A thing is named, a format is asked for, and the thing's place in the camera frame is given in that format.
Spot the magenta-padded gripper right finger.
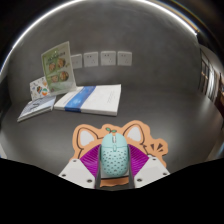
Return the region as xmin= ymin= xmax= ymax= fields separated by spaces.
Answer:
xmin=127 ymin=143 xmax=171 ymax=189

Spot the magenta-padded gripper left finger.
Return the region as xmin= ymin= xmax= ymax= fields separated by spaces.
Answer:
xmin=58 ymin=144 xmax=103 ymax=190

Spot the teal perforated computer mouse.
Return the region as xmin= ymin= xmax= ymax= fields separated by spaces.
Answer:
xmin=99 ymin=130 xmax=130 ymax=178

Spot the orange corgi-shaped mouse pad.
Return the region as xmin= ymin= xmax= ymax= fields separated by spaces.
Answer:
xmin=72 ymin=120 xmax=169 ymax=188

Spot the white book with blue band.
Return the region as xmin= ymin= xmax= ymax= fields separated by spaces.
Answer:
xmin=53 ymin=83 xmax=122 ymax=117

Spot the grey striped book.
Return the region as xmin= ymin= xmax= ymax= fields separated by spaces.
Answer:
xmin=17 ymin=95 xmax=57 ymax=123

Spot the white sticker card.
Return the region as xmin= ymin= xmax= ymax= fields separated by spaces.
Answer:
xmin=29 ymin=75 xmax=52 ymax=102

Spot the green menu acrylic stand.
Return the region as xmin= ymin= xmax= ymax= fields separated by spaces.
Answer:
xmin=40 ymin=40 xmax=78 ymax=97

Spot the white wall socket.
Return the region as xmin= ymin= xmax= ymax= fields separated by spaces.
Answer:
xmin=71 ymin=53 xmax=83 ymax=70
xmin=116 ymin=50 xmax=133 ymax=67
xmin=83 ymin=51 xmax=100 ymax=68
xmin=100 ymin=50 xmax=117 ymax=67

